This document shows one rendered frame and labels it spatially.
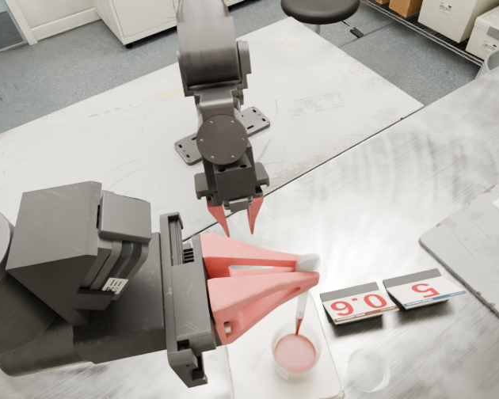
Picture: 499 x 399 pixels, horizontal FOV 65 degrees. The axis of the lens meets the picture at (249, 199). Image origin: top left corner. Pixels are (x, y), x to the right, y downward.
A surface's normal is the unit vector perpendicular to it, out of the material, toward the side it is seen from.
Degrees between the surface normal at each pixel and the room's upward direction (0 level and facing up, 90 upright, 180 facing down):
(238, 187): 64
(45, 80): 0
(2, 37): 90
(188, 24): 32
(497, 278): 0
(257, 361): 0
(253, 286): 21
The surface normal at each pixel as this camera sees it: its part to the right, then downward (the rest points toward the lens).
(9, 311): 0.79, 0.46
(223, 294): 0.30, -0.63
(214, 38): 0.02, -0.10
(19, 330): 0.64, 0.59
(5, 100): -0.06, -0.60
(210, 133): 0.10, 0.43
